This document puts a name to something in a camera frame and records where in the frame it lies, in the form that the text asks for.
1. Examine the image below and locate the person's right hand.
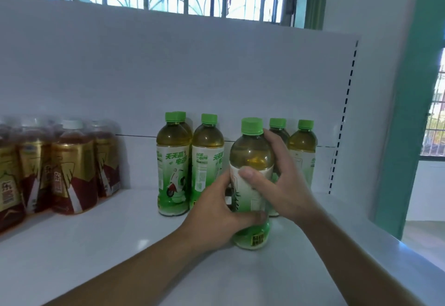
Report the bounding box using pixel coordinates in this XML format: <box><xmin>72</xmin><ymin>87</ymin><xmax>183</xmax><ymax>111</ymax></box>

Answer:
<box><xmin>238</xmin><ymin>130</ymin><xmax>325</xmax><ymax>228</ymax></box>

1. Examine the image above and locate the person's left hand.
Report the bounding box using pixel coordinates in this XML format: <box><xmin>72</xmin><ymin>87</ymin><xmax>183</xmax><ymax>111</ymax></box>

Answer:
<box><xmin>181</xmin><ymin>170</ymin><xmax>269</xmax><ymax>255</ymax></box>

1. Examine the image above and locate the green tea bottle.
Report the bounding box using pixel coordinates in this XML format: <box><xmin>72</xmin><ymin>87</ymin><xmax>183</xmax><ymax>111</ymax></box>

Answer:
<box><xmin>229</xmin><ymin>117</ymin><xmax>275</xmax><ymax>250</ymax></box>

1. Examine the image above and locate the row of green-capped bottles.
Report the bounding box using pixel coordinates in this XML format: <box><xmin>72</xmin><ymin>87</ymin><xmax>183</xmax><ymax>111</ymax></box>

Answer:
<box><xmin>156</xmin><ymin>111</ymin><xmax>318</xmax><ymax>218</ymax></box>

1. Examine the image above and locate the row of amber drink bottles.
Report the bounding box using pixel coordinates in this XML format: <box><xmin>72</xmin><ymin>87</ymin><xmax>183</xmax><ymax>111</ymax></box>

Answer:
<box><xmin>0</xmin><ymin>117</ymin><xmax>122</xmax><ymax>234</ymax></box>

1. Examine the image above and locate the white metal shelf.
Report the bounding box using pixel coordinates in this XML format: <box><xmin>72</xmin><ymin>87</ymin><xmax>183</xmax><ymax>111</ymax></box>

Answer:
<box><xmin>0</xmin><ymin>0</ymin><xmax>445</xmax><ymax>306</ymax></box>

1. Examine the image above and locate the person's left forearm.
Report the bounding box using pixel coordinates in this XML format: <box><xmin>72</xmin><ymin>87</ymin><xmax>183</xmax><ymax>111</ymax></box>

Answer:
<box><xmin>45</xmin><ymin>226</ymin><xmax>210</xmax><ymax>306</ymax></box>

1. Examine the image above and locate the person's right forearm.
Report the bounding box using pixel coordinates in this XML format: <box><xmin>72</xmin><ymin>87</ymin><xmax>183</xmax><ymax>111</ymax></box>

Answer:
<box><xmin>302</xmin><ymin>208</ymin><xmax>418</xmax><ymax>306</ymax></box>

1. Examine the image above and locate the blue-framed barred window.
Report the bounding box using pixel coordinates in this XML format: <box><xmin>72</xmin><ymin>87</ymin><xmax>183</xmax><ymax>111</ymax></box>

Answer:
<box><xmin>420</xmin><ymin>48</ymin><xmax>445</xmax><ymax>159</ymax></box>

